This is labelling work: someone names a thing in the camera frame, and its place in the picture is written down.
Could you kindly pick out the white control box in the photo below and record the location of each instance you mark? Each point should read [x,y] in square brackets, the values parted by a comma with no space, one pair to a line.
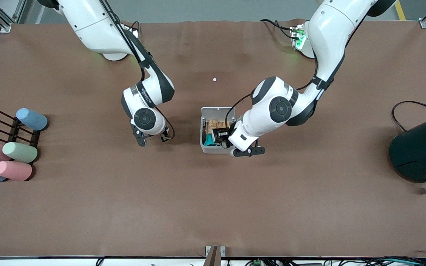
[133,31]

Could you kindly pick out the pale green plastic cup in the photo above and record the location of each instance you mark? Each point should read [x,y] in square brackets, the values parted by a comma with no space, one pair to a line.
[20,152]

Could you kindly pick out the white hinged bin lid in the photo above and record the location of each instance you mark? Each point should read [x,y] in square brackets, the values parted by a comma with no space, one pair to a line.
[217,113]

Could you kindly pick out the black peg cup rack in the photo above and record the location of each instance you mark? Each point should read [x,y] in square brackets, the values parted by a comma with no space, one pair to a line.
[15,129]

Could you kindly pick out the dark teal cylindrical appliance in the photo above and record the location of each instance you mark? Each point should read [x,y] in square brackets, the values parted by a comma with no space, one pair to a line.
[420,151]

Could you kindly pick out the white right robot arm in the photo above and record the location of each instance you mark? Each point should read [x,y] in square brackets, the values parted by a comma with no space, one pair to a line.
[94,26]

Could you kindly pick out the grey open box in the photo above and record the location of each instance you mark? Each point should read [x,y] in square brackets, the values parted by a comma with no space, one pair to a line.
[213,149]

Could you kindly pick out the green terminal connector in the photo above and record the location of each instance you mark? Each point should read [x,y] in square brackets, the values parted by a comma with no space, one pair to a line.
[257,263]

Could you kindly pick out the teal snack wrapper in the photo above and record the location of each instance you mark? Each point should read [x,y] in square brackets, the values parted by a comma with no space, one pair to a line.
[209,140]

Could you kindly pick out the clear bag of yellow snacks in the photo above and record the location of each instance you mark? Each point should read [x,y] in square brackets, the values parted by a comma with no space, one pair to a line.
[218,123]

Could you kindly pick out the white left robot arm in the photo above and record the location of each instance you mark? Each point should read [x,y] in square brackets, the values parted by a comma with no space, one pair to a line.
[331,29]

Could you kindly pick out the control box with green light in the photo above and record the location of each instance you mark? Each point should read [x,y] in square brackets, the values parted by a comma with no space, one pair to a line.
[298,37]

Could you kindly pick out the metal table edge bracket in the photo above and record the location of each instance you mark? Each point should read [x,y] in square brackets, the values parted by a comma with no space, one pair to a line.
[215,256]

